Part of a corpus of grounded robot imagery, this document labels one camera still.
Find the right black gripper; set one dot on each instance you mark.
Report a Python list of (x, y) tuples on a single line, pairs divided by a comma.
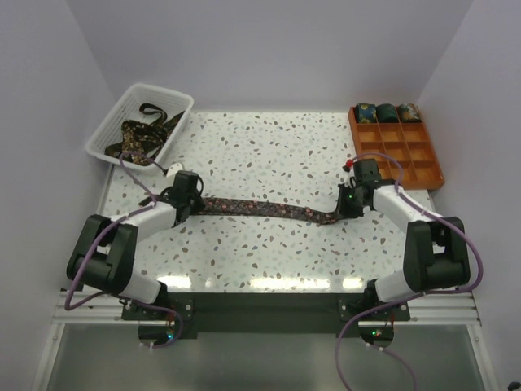
[(341, 206)]

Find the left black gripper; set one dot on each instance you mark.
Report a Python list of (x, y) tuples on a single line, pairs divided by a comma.
[(198, 204)]

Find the navy floral paisley tie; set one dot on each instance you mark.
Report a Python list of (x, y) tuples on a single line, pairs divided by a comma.
[(215, 206)]

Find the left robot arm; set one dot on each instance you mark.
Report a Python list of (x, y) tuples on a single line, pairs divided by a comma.
[(104, 255)]

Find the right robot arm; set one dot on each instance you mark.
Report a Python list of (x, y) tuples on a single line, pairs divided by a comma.
[(435, 255)]

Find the brown floral tie in basket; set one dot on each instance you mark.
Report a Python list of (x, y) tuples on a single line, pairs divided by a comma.
[(140, 144)]

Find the dark tie in basket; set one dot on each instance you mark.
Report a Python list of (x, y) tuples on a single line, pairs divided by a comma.
[(161, 120)]

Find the orange wooden compartment tray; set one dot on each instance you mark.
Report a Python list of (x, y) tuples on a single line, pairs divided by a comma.
[(399, 147)]

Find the rolled blue yellow floral tie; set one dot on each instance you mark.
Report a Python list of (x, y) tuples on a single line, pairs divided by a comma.
[(365, 113)]

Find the rolled dark green tie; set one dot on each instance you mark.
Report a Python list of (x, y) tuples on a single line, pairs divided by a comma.
[(386, 113)]

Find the white plastic basket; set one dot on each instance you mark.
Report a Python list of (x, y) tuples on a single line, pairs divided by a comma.
[(127, 108)]

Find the rolled multicolour floral tie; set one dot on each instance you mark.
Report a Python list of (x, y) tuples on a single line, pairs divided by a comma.
[(408, 113)]

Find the black mounting base plate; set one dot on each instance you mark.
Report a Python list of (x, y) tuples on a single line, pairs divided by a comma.
[(189, 314)]

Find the aluminium extrusion rail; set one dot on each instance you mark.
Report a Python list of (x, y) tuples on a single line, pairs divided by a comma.
[(255, 274)]

